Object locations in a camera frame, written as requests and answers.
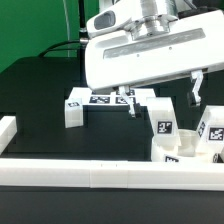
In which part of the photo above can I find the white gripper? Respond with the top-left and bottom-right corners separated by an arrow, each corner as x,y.
85,10 -> 224,118

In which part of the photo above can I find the white round stool seat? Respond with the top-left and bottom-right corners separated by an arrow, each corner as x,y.
151,129 -> 222,164

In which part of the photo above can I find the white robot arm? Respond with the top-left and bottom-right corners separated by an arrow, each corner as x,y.
85,0 -> 224,116

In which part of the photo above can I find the white marker sheet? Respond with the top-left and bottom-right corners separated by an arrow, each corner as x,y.
69,87 -> 155,106

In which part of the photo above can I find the black cable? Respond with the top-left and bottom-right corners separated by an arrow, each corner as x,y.
38,37 -> 90,58

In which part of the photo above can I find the white thin cable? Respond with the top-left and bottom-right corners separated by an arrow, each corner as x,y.
63,0 -> 72,58

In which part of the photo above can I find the white left barrier wall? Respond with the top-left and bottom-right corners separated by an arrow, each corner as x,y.
0,116 -> 17,155

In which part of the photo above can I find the white front barrier wall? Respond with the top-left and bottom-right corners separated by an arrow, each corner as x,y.
0,158 -> 224,191

